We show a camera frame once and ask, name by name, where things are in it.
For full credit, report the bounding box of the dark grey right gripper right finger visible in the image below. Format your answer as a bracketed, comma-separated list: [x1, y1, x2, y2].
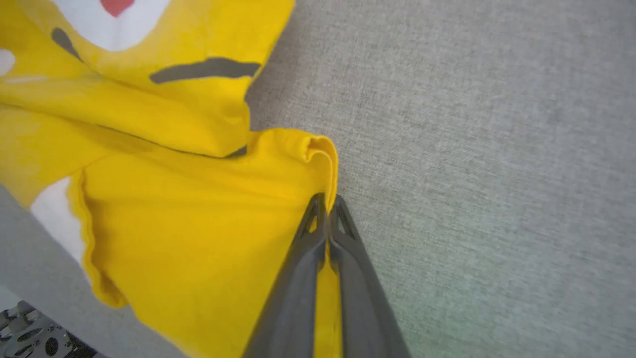
[328, 195, 412, 358]

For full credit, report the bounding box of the grey fabric sofa seat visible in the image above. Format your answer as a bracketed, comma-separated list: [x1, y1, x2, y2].
[0, 0, 636, 358]

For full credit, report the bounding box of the yellow and white printed t-shirt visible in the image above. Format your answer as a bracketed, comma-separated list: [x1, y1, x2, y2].
[0, 0, 344, 358]

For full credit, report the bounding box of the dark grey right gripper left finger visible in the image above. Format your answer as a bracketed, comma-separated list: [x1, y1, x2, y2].
[242, 193, 328, 358]

